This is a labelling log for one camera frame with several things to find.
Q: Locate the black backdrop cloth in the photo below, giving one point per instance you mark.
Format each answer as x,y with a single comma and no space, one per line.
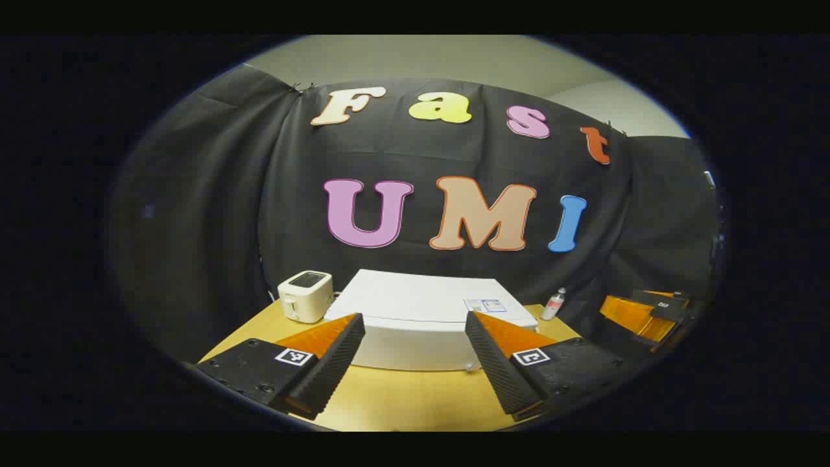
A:
214,194

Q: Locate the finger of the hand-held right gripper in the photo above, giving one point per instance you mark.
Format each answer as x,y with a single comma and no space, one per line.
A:
632,314

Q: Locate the white toaster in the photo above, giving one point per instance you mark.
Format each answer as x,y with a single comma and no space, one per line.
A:
305,298

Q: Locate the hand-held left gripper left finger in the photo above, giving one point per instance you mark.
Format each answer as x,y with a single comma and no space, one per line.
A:
334,360

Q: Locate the white microwave oven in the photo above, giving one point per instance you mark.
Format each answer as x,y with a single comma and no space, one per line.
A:
415,305

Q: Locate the small clear bottle pink label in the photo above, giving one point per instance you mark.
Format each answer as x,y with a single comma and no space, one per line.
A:
553,306

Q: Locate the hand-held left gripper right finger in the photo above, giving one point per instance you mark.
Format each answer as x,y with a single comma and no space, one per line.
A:
496,363

